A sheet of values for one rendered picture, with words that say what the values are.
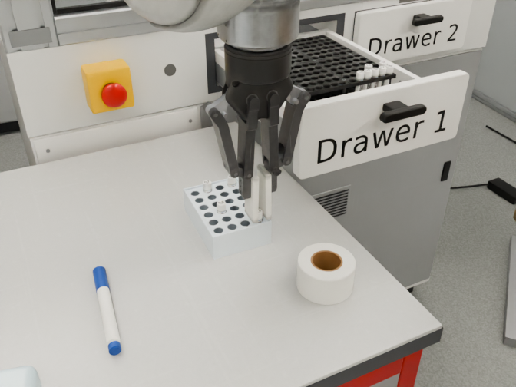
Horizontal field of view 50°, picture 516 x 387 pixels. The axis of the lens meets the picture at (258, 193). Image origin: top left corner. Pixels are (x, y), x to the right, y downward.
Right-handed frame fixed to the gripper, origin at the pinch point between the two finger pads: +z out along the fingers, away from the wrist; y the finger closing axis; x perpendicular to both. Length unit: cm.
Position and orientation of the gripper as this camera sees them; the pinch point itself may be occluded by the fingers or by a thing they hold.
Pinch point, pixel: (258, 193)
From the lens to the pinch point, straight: 72.5
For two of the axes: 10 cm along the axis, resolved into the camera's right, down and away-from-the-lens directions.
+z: 0.0, 8.3, 5.6
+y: -9.1, 2.3, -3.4
